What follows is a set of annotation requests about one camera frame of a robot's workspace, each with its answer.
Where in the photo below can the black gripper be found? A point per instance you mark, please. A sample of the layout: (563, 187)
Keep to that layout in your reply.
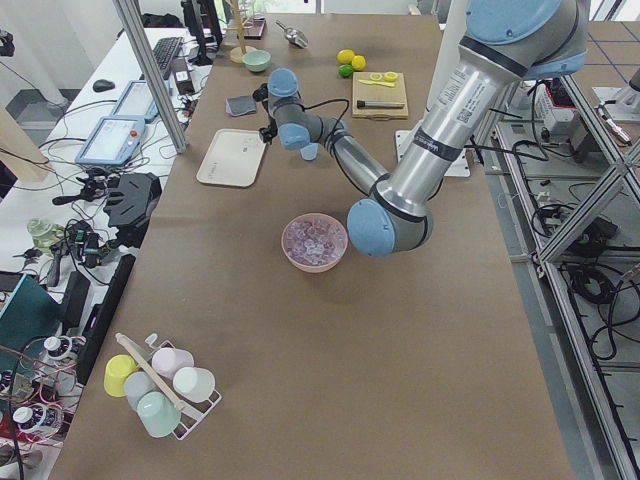
(270, 128)

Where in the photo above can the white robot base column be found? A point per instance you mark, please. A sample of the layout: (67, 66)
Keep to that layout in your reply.
(451, 14)

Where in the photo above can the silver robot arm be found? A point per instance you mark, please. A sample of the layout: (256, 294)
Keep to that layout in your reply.
(504, 42)

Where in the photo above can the light blue plastic cup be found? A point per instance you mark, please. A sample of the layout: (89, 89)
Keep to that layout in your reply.
(309, 152)

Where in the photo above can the wooden cup stand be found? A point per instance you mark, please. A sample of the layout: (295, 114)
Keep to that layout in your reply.
(237, 53)

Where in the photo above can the metal ice scoop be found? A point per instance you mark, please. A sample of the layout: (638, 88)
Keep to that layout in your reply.
(294, 36)

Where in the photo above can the clear ice cubes pile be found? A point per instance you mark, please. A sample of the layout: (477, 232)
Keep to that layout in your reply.
(314, 243)

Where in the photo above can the pink plastic cup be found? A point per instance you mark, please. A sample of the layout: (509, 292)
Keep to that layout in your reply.
(166, 361)

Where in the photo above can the white plastic cup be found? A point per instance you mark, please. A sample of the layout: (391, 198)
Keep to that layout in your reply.
(194, 383)

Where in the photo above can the yellow plastic cup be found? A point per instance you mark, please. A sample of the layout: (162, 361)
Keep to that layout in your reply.
(117, 370)

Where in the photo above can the grey plastic cup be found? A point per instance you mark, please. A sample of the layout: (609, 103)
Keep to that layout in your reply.
(136, 386)

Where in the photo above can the mint plastic cup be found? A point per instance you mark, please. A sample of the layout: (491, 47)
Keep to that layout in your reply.
(158, 414)

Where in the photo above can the cream rabbit tray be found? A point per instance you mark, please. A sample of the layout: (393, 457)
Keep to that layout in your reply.
(232, 159)

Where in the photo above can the grey folded cloth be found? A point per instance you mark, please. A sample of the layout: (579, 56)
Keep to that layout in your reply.
(240, 106)

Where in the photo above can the mint green bowl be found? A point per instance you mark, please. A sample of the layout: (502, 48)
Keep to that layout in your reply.
(256, 61)

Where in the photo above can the green lime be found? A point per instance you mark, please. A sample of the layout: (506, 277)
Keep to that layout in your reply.
(345, 71)

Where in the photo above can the wooden cutting board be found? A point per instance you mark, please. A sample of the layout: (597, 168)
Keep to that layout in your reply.
(365, 92)

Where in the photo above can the yellow lemon outer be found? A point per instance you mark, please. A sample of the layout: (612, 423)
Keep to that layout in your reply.
(345, 56)

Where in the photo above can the yellow lemon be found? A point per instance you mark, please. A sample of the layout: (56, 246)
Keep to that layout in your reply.
(358, 63)
(345, 56)

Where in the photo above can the yellow lemon inner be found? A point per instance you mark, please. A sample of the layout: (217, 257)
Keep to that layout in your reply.
(358, 63)

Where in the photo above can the pink bowl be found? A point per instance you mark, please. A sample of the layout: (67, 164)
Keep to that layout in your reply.
(314, 260)

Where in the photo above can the yellow plastic knife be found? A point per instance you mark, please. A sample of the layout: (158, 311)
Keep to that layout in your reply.
(377, 83)

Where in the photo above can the black keyboard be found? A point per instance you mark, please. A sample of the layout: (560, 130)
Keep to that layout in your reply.
(165, 52)

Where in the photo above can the far teach pendant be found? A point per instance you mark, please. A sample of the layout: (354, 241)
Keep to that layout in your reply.
(136, 100)

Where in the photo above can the teach pendant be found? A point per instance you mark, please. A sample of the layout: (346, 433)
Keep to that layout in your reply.
(113, 141)
(136, 100)

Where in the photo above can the lemon slice near edge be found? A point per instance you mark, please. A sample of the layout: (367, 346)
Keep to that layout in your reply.
(390, 76)

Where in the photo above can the near teach pendant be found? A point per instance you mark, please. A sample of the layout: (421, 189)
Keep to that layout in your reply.
(113, 141)

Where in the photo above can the black computer mouse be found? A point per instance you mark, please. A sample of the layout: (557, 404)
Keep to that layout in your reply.
(103, 85)

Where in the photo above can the aluminium frame post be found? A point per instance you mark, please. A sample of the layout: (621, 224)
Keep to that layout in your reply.
(129, 16)

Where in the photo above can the black gripper mount part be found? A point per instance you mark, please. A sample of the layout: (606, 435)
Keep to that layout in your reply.
(131, 199)

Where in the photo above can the wooden rack handle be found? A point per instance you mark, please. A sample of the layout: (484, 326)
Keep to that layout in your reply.
(136, 352)

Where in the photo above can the white wire cup rack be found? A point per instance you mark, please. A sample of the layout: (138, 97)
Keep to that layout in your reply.
(194, 413)

